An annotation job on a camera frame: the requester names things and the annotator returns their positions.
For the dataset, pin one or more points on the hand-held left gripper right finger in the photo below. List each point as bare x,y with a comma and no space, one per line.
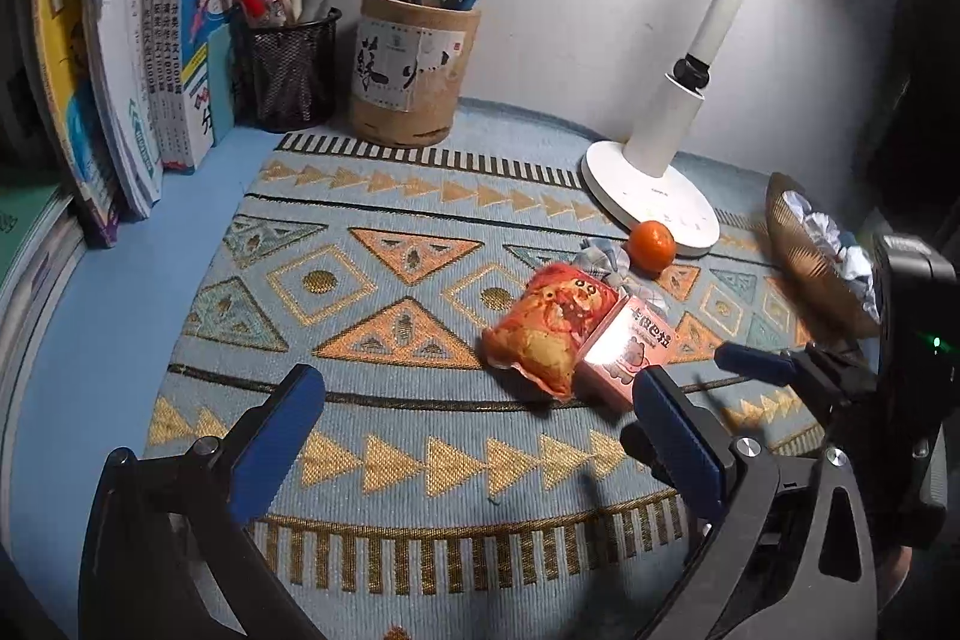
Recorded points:
675,437

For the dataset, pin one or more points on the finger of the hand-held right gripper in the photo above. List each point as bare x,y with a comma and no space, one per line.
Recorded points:
754,362

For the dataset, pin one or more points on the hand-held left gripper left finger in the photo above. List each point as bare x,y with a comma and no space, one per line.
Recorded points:
277,437

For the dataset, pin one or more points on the pink cardboard box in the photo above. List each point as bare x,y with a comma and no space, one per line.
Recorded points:
622,347

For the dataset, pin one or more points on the brown woven basket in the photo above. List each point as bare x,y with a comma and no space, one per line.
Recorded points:
802,265

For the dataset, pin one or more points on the lined paper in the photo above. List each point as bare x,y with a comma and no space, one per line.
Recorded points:
814,224

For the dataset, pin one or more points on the patterned woven mat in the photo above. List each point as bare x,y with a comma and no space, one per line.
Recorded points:
420,400

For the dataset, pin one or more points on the orange tangerine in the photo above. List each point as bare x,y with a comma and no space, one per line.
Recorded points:
651,246

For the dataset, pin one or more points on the orange snack bag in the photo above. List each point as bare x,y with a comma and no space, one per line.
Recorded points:
547,325

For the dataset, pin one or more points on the blue checked cloth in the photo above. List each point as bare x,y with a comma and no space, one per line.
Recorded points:
604,257

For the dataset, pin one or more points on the blue desk pad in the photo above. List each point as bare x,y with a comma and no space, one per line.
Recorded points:
112,347

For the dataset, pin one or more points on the white desk lamp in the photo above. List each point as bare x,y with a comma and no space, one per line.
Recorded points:
660,123

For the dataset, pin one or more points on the green book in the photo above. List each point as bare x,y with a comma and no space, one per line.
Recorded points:
30,242

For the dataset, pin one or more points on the black mesh pen holder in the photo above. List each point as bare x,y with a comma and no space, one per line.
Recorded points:
289,78

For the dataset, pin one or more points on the wooden pen holder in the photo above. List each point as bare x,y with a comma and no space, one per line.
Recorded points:
412,78

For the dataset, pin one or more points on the colourful spine book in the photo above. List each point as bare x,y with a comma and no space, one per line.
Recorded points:
169,48

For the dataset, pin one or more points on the yellow book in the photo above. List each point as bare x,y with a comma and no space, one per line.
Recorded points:
64,70

